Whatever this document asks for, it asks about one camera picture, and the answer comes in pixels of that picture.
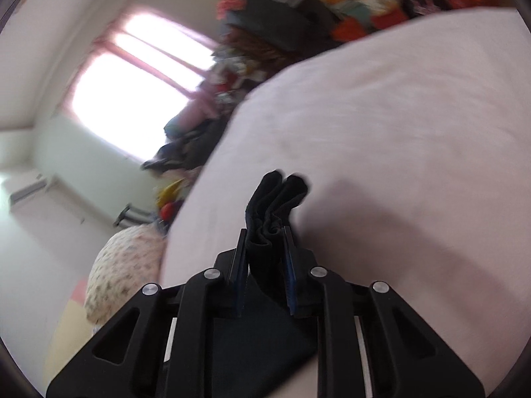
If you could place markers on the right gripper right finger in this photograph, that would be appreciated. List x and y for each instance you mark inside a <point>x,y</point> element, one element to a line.
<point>371,343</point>

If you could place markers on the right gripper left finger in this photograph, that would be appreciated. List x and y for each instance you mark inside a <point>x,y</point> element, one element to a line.
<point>160,343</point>

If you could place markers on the black pants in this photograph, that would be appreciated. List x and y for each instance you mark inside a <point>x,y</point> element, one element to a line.
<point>255,353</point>

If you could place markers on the cream and pink headboard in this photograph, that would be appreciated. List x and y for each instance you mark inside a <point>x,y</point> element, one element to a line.
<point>71,334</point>

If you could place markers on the rolled bear print quilt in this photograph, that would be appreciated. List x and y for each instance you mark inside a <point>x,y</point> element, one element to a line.
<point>130,259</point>

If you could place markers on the yellow plush toy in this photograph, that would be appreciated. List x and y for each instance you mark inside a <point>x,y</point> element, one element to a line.
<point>170,193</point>

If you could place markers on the chair with dark clothes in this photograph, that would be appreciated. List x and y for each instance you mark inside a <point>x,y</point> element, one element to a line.
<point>190,150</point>

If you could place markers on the pink bed sheet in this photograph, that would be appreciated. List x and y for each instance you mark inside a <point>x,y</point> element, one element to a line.
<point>416,145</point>

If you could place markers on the white air conditioner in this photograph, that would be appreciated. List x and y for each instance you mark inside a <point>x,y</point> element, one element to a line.
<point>20,187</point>

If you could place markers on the pink curtains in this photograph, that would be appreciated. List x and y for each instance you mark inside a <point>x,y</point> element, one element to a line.
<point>142,71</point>

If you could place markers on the cluttered white shelf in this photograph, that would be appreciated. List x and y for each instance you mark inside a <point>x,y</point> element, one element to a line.
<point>365,0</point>

